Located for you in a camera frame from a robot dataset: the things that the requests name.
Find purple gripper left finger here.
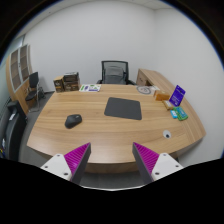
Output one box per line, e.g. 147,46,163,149
41,143,91,185

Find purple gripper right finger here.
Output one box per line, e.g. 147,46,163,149
132,142,183,184

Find black computer mouse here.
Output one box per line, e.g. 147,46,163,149
65,114,82,129

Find dark grey mouse pad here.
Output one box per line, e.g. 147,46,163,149
104,97,142,120

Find blue small packet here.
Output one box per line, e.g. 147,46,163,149
170,110,178,119

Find green small packet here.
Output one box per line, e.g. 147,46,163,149
174,106,188,121

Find wooden office desk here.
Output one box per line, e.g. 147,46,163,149
28,85,206,173

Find small tan box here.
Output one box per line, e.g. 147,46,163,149
162,100,174,110

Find small orange cardboard box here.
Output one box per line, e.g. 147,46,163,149
154,90,170,101

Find black chair at left edge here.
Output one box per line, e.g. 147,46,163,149
0,101,27,161

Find purple standing card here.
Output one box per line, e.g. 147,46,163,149
169,85,186,106

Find round grey white disc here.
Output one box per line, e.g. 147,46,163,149
137,86,151,95

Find white paper under disc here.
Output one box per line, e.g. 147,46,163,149
147,85,160,92

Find white green printed sheet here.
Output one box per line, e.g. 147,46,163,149
79,84,101,92

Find brown box lower right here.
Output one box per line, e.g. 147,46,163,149
64,81,80,92

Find brown box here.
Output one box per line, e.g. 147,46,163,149
53,76,65,92
64,81,80,92

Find brown box left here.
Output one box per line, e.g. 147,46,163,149
53,76,65,92

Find black box on top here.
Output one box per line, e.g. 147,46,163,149
63,72,79,82

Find wooden side cabinet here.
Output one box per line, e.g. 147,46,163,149
136,69,175,94

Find small black visitor chair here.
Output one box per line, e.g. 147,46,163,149
25,72,45,110

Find black mesh office chair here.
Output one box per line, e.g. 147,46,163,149
97,60,135,85

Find wooden bookshelf with glass doors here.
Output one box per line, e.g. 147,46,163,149
6,45,32,114

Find desk cable grommet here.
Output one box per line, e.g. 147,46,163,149
163,130,172,139

